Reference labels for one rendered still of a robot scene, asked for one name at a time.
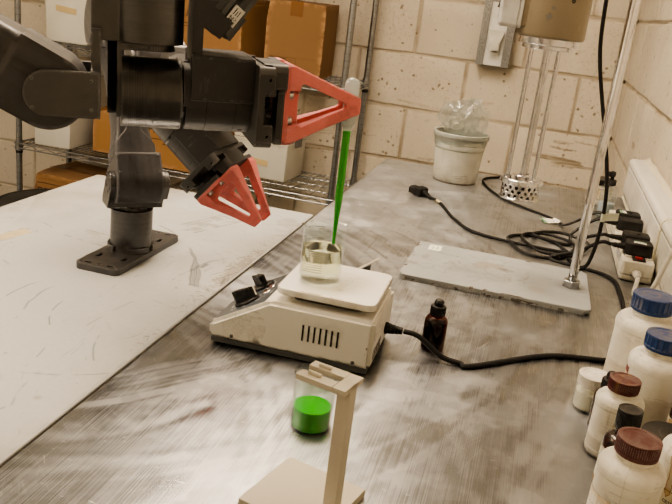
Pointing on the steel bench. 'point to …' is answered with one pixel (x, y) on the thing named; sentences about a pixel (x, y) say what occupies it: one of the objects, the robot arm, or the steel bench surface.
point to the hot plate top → (359, 284)
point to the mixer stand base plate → (496, 277)
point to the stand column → (602, 144)
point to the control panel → (255, 300)
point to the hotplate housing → (309, 330)
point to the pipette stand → (288, 486)
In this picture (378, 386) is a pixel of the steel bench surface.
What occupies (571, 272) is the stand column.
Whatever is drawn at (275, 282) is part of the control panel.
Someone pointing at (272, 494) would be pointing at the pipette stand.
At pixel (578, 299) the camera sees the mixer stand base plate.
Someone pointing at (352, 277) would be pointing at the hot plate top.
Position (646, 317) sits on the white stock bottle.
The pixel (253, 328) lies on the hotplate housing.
